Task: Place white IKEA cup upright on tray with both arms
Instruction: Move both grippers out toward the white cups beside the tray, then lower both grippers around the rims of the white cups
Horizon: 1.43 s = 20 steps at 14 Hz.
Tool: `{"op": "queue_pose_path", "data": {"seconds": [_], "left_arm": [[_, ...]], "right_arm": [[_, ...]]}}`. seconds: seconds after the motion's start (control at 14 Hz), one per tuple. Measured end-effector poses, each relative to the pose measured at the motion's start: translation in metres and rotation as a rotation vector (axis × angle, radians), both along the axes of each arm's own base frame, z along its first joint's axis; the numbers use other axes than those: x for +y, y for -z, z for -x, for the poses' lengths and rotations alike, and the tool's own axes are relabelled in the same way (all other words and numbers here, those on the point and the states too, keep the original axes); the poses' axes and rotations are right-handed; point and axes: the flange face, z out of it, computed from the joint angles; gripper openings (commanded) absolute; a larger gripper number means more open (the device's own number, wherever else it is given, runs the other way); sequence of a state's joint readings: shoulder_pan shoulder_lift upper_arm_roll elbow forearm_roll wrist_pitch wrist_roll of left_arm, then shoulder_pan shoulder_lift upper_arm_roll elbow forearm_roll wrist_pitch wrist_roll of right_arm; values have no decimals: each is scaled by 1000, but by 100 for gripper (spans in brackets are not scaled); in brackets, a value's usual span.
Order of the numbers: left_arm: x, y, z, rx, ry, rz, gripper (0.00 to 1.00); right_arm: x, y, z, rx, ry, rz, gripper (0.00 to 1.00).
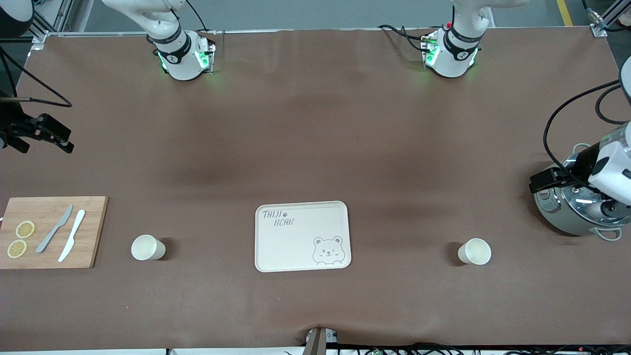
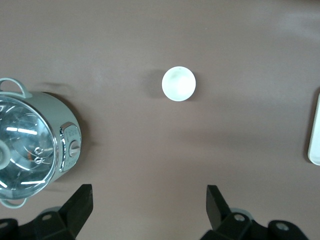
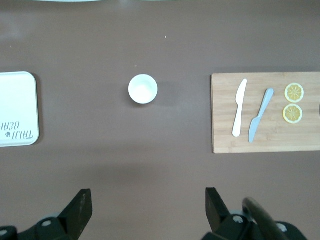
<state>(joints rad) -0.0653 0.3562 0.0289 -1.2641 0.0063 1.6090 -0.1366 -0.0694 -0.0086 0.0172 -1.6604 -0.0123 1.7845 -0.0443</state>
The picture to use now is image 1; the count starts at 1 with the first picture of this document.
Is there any brown table mat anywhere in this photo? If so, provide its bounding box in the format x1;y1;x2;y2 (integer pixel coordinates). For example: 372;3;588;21
0;27;631;352

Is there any cream bear print tray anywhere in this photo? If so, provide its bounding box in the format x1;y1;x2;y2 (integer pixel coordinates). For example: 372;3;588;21
254;201;352;273

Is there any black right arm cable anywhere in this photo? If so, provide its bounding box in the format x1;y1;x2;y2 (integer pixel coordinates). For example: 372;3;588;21
0;45;73;108

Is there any white plastic knife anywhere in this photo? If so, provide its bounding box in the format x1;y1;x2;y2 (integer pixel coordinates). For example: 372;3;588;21
58;210;86;263

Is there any white paper-like cup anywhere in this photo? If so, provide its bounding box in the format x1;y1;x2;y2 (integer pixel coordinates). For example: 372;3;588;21
131;234;166;261
457;238;492;266

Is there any grey plastic knife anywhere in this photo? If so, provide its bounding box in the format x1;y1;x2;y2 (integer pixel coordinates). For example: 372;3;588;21
35;205;74;254

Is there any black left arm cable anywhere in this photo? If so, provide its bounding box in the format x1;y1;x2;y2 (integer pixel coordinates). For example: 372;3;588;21
543;79;631;190

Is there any steel pot with glass lid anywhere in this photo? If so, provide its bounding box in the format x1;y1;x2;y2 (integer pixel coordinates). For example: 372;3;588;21
534;143;626;242

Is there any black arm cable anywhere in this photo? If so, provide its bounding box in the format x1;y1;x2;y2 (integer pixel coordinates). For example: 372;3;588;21
0;45;73;108
543;79;631;190

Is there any aluminium frame profile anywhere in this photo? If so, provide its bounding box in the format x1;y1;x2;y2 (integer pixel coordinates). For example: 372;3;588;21
30;0;95;46
582;0;631;38

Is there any black base power cable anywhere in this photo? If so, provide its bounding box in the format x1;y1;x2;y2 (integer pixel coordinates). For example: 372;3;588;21
183;0;218;36
378;24;434;53

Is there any wooden cutting board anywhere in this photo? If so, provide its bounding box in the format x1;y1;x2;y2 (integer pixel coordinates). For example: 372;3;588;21
0;196;109;270

